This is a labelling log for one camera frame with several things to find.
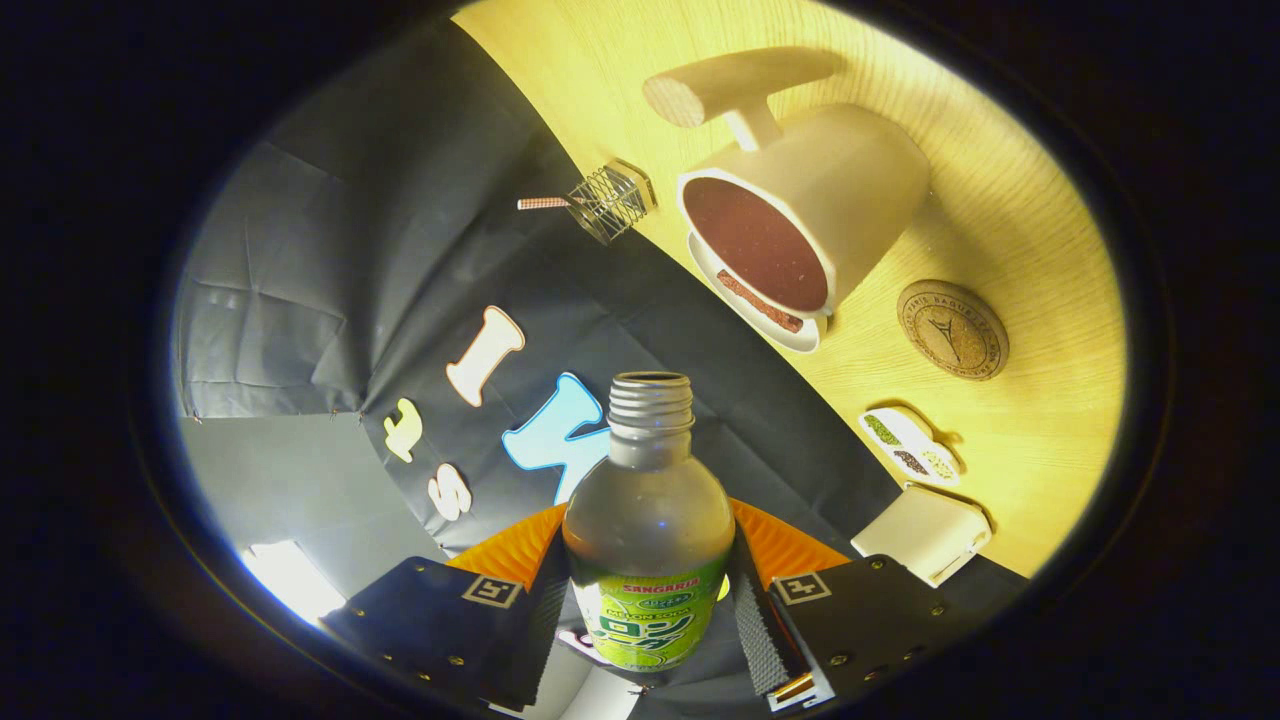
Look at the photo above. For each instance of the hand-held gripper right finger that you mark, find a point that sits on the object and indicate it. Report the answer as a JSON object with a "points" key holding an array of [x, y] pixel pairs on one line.
{"points": [[760, 640]]}

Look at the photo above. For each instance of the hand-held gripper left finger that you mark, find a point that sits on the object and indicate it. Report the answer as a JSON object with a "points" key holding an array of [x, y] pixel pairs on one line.
{"points": [[530, 650]]}

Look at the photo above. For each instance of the silver bottle with green label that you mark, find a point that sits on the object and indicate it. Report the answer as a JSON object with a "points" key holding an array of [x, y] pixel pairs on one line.
{"points": [[650, 510]]}

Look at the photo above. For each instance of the round cork coaster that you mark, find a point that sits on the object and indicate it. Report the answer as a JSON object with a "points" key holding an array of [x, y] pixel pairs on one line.
{"points": [[950, 330]]}

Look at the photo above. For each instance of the white toaster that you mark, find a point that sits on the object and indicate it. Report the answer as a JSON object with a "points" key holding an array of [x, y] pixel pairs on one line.
{"points": [[920, 530]]}

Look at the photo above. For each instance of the large bright ceiling light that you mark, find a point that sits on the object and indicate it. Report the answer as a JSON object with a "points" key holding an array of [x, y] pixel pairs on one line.
{"points": [[290, 580]]}

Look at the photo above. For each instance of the white divided dish with beans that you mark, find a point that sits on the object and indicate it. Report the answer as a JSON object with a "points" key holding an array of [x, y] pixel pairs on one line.
{"points": [[912, 432]]}

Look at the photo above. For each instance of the white oval plate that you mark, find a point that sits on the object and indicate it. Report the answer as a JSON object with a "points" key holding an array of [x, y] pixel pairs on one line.
{"points": [[800, 339]]}

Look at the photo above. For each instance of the red-brown meat piece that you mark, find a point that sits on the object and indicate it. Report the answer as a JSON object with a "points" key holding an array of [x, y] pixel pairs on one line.
{"points": [[760, 303]]}

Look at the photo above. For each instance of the wooden table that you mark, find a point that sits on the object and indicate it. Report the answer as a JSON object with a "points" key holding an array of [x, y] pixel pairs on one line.
{"points": [[1040, 450]]}

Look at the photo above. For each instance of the striped straw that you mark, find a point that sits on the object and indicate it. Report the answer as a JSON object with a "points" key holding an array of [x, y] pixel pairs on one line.
{"points": [[545, 203]]}

